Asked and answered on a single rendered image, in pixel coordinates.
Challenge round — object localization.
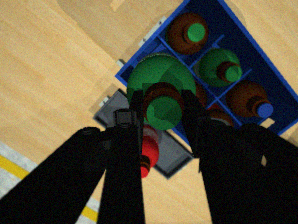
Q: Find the brown bottle with red cap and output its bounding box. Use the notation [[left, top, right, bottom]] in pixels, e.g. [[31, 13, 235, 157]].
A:
[[195, 81, 207, 108], [207, 103, 234, 128]]

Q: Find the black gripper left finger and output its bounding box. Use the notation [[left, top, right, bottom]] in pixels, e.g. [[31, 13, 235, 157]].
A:
[[0, 90, 146, 224]]

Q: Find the red cola bottle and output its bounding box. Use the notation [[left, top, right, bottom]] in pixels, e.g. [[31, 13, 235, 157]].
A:
[[140, 125, 159, 178]]

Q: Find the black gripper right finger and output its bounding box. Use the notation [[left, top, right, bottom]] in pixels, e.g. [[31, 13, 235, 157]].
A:
[[181, 89, 298, 224]]

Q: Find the dark grey tray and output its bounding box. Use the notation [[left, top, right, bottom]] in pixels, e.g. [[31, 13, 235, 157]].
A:
[[92, 89, 194, 180]]

